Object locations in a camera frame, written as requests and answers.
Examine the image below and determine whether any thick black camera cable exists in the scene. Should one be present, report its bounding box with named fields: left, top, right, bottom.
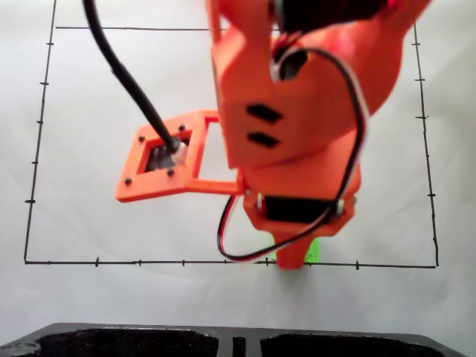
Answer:
left=82, top=0, right=184, bottom=154

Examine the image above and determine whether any black white red servo cable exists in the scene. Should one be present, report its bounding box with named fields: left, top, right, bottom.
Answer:
left=216, top=35, right=371, bottom=265

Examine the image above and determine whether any green block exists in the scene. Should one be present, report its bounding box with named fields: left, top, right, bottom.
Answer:
left=273, top=237, right=321, bottom=264

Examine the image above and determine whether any orange camera mount with camera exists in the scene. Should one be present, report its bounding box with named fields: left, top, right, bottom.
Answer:
left=114, top=109, right=246, bottom=204

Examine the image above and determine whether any black foam tray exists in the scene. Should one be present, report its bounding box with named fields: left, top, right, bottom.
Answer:
left=0, top=322, right=470, bottom=357

